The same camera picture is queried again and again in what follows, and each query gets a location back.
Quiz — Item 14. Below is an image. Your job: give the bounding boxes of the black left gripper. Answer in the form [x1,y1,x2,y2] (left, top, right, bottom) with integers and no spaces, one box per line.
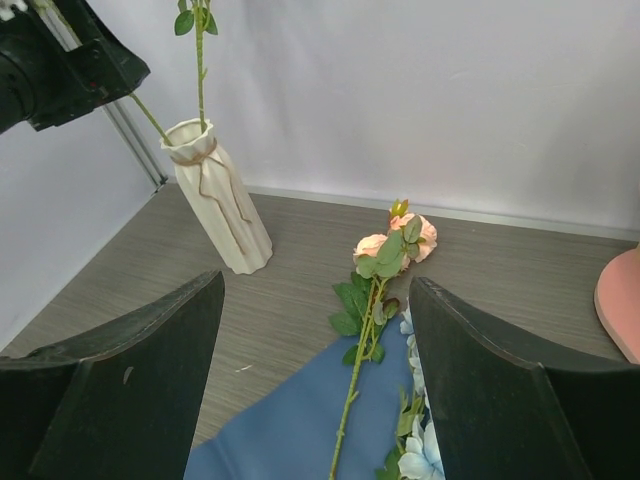
[1,1,150,132]

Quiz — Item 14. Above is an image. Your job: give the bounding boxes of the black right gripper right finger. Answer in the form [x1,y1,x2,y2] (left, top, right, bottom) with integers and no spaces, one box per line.
[409,277,639,479]

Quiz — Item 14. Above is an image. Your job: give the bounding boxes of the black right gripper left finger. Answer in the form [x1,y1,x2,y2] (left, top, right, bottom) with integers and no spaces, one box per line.
[1,271,225,479]

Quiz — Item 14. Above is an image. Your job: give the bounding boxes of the pale blue hydrangea flowers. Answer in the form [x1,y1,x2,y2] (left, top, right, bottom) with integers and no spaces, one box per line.
[375,307,445,480]

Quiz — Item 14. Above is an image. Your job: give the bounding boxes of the single pink rose stem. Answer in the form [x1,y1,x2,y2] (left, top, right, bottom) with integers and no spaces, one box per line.
[174,0,218,133]

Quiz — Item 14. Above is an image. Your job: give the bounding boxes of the peach rose stem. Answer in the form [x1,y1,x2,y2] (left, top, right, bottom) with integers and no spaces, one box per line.
[328,199,437,479]

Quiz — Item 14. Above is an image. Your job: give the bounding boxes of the blue wrapping paper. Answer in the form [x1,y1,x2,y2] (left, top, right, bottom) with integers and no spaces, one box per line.
[185,315,413,479]

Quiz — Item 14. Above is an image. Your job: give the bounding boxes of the two-bloom pink rose stem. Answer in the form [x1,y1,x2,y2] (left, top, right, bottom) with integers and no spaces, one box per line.
[129,93,173,146]

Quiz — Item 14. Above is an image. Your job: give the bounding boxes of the white ribbed ceramic vase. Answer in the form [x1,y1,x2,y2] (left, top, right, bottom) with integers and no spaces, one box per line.
[160,119,273,274]

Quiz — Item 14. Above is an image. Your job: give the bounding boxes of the pink three-tier shelf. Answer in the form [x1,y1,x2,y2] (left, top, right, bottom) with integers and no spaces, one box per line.
[594,246,639,364]

